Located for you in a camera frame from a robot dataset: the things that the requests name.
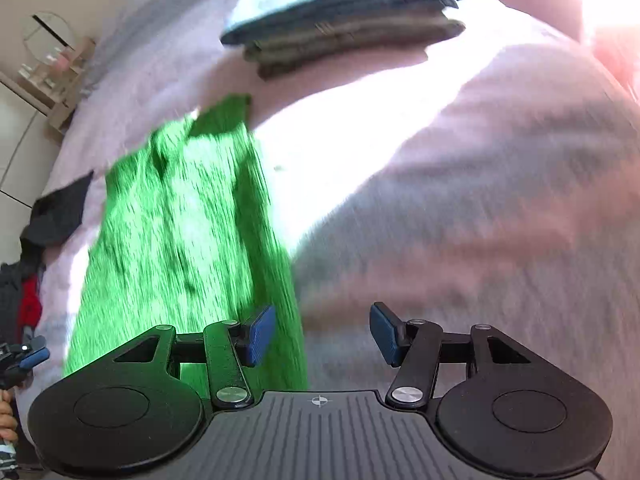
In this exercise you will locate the black cloth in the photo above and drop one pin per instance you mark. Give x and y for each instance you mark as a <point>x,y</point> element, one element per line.
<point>57,210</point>

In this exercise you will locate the wooden vanity shelf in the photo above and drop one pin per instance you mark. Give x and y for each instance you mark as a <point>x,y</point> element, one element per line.
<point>62,95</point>

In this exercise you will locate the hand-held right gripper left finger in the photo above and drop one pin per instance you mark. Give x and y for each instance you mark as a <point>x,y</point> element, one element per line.
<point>257,335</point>

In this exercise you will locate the pink duvet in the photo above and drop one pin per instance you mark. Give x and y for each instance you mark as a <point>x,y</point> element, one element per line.
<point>165,60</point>

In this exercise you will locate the green knitted sweater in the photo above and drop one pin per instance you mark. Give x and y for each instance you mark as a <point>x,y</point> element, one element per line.
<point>185,240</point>

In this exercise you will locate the white wardrobe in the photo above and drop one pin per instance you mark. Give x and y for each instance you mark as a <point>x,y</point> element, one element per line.
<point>17,130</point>

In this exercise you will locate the folded olive green pants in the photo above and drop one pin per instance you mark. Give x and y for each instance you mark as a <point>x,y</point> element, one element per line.
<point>320,57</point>
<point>360,32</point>

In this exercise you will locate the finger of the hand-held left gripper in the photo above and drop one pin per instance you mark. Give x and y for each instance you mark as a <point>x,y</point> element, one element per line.
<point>35,357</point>

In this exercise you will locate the person's left hand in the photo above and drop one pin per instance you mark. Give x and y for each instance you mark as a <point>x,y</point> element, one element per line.
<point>6,415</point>

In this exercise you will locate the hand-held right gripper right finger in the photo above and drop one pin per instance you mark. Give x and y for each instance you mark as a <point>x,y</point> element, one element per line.
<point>385,332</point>

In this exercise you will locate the pink bottle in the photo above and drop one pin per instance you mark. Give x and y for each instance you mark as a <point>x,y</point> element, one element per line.
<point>60,62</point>

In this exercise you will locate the folded blue jeans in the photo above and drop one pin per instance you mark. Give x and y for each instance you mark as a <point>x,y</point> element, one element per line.
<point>320,2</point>

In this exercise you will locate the round mirror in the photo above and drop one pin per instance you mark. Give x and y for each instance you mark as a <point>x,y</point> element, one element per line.
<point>47,35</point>

